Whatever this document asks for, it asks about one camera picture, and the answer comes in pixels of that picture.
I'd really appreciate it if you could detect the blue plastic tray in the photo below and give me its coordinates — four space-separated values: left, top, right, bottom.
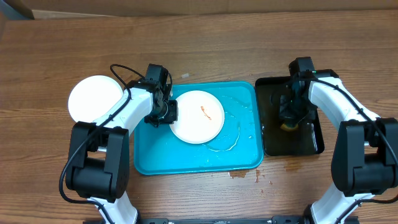
134 81 264 175

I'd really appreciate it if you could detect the green yellow sponge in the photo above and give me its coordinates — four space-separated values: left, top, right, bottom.
280 123 299 132

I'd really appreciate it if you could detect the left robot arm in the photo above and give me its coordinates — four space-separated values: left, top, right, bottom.
58 75 177 223

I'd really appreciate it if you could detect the black water tray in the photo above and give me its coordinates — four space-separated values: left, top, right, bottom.
255 77 325 156

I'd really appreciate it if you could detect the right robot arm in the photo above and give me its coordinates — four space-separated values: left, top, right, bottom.
279 70 397 223

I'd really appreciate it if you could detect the white plate with red stain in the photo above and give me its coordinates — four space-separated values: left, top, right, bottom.
170 90 225 144

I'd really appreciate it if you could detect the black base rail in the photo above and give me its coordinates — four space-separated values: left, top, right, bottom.
136 215 310 224

